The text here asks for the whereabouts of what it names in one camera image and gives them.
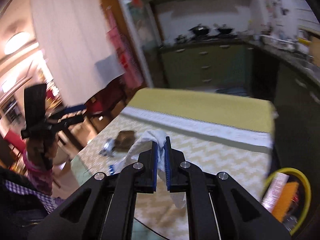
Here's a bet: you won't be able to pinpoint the blue white paper tube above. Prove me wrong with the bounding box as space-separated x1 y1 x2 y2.
108 163 121 176

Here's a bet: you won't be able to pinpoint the black frying pan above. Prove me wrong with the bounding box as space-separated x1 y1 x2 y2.
214 23 234 35

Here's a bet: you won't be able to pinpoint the brown plastic tray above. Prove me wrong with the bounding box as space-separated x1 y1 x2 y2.
114 130 136 151

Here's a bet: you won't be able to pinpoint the white hanging cloth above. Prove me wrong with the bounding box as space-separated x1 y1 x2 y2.
30 0 124 105

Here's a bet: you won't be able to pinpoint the pink hanging apron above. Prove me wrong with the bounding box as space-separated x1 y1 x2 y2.
106 6 144 89

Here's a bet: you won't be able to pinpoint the person left hand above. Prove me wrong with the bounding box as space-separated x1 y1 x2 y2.
26 134 58 168

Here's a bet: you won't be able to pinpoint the green kitchen cabinets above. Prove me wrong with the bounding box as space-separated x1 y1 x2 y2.
153 41 319 155

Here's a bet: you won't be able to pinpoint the silver snack wrapper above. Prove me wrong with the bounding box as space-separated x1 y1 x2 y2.
99 138 116 157

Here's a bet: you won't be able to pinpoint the orange textured foam sleeve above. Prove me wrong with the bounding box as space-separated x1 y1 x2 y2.
272 181 299 222

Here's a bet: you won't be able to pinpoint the small steel pot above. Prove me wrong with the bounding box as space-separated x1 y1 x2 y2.
175 35 188 44

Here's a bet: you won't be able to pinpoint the gas stove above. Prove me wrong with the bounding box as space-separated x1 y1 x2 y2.
189 34 238 42

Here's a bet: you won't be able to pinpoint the dark wooden chair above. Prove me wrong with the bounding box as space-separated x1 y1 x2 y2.
85 77 127 121

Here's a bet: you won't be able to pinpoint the white dish rack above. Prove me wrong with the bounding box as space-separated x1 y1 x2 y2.
260 35 296 52

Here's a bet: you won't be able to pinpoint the pink sleeved left forearm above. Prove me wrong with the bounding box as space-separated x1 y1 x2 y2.
23 151 53 196

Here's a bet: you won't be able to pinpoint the white tissue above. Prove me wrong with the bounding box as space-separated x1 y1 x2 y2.
112 129 187 209

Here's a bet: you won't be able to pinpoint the black wok with lid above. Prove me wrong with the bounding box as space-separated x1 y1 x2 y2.
189 24 210 37

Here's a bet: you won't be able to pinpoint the yellow rimmed trash bin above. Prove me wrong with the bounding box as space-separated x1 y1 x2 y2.
260 167 311 235

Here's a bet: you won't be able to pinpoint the yellow chevron tablecloth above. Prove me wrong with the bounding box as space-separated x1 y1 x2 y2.
71 87 278 240

